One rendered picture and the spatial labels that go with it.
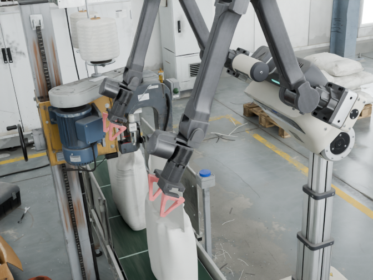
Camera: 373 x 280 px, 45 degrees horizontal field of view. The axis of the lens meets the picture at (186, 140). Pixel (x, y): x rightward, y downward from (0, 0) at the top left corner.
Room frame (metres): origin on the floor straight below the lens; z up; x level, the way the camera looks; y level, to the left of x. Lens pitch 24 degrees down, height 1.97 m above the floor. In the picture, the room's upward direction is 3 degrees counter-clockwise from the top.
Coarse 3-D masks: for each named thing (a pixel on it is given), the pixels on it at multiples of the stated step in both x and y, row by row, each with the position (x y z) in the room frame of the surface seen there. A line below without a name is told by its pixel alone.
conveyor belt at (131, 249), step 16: (96, 160) 3.28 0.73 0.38; (96, 176) 3.00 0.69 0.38; (112, 208) 2.54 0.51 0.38; (112, 224) 2.36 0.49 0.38; (112, 240) 2.20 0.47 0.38; (128, 240) 2.19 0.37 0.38; (144, 240) 2.18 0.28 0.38; (128, 256) 2.04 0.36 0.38; (144, 256) 2.03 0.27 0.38; (128, 272) 1.91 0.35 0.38; (144, 272) 1.90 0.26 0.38
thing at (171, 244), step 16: (160, 160) 1.96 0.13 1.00; (176, 192) 1.65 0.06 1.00; (176, 208) 1.65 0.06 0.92; (160, 224) 1.70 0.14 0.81; (176, 224) 1.66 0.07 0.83; (160, 240) 1.68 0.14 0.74; (176, 240) 1.64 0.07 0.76; (192, 240) 1.66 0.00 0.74; (160, 256) 1.68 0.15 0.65; (176, 256) 1.63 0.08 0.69; (192, 256) 1.66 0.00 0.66; (160, 272) 1.71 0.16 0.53; (176, 272) 1.63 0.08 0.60; (192, 272) 1.65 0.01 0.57
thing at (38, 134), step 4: (36, 128) 1.98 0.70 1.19; (40, 128) 1.99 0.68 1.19; (32, 132) 1.96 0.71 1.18; (36, 132) 1.96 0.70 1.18; (40, 132) 1.96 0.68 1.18; (32, 136) 1.95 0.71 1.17; (36, 136) 1.94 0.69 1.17; (40, 136) 1.95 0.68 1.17; (36, 140) 1.93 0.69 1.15; (40, 140) 1.94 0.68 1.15; (44, 140) 1.95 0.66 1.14; (36, 144) 1.93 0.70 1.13; (40, 144) 1.94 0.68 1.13; (44, 144) 1.94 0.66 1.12; (36, 148) 1.93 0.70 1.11; (40, 148) 1.94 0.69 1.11; (44, 148) 1.95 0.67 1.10
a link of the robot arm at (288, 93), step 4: (316, 88) 1.28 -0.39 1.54; (288, 92) 1.29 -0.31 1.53; (292, 92) 1.27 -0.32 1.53; (320, 92) 1.29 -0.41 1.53; (284, 96) 1.30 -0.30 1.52; (288, 96) 1.28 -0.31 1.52; (292, 96) 1.27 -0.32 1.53; (284, 100) 1.30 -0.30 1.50; (288, 100) 1.28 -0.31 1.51; (292, 100) 1.26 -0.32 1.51; (288, 104) 1.30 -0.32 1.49; (292, 104) 1.27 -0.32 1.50; (292, 108) 1.31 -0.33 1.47; (300, 112) 1.27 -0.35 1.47
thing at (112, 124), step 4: (108, 116) 1.67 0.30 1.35; (112, 120) 1.64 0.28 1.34; (116, 120) 1.65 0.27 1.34; (112, 124) 1.62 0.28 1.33; (116, 124) 1.63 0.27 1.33; (120, 124) 1.63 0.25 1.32; (112, 128) 1.63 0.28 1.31; (120, 128) 1.64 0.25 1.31; (124, 128) 1.64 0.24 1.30; (120, 132) 1.64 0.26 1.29; (116, 136) 1.64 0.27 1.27; (112, 140) 1.64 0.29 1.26
